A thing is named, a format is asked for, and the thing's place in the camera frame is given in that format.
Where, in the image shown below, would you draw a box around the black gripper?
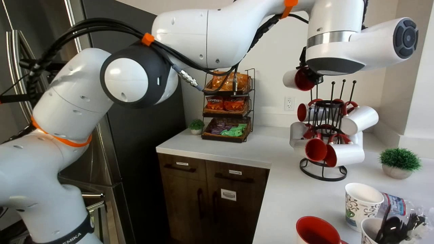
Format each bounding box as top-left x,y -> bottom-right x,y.
297,47 -> 326,88

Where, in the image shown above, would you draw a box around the white mug red interior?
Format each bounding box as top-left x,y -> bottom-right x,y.
295,215 -> 350,244
296,101 -> 314,123
289,120 -> 314,149
324,142 -> 367,168
304,137 -> 330,164
282,68 -> 318,92
341,104 -> 380,135

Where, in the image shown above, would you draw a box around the black metal mug stand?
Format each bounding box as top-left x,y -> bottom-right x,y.
297,78 -> 364,183

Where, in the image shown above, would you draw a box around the orange chip bag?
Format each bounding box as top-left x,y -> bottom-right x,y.
209,70 -> 253,92

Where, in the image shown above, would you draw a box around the wicker basket with chips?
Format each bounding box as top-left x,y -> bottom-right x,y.
204,85 -> 253,97

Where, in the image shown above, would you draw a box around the red snack packet pile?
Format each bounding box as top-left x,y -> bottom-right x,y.
205,97 -> 249,114

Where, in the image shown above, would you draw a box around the green snack packet pile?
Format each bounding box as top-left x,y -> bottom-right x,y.
220,123 -> 249,139

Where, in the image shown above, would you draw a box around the wicker basket with red snacks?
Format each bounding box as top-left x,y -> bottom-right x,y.
202,106 -> 251,118

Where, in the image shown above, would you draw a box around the purple snack packet pile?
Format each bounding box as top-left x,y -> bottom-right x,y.
208,119 -> 230,135

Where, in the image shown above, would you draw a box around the potted green plant grey pot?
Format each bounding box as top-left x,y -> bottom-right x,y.
380,148 -> 423,180

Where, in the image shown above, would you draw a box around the small green plant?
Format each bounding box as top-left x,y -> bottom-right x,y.
187,118 -> 206,135

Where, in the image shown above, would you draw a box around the printed paper cup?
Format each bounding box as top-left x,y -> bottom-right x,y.
345,181 -> 385,230

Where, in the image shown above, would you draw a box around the large white cabinet label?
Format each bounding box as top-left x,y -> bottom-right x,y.
220,187 -> 238,202

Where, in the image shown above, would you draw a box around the clear plastic wrapper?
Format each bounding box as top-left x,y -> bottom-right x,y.
381,192 -> 430,244

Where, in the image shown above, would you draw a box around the white cup holding utensils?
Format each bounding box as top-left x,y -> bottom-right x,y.
360,217 -> 391,244

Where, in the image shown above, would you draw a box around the black plastic utensils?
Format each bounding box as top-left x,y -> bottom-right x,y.
375,213 -> 429,244

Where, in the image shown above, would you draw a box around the dark wood base cabinet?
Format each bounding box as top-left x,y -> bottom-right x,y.
156,152 -> 272,244

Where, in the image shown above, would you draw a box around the dark steel refrigerator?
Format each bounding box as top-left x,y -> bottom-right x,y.
63,0 -> 187,244

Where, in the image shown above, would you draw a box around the white wall outlet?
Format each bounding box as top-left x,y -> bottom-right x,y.
284,95 -> 296,112

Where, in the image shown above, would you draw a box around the black wire snack rack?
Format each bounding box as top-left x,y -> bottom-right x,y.
201,66 -> 258,144

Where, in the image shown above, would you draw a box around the black cabinet drawer handle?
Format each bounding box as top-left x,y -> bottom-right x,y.
215,172 -> 255,184
164,162 -> 197,173

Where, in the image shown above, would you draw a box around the small orange velcro strap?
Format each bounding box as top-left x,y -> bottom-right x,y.
140,31 -> 158,47

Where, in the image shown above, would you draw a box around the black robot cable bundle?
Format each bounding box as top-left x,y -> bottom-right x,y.
0,12 -> 315,95

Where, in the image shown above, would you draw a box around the long orange velcro strap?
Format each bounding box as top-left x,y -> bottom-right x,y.
30,115 -> 95,149

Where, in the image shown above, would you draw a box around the black tripod mount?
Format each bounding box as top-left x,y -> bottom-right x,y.
0,53 -> 65,104

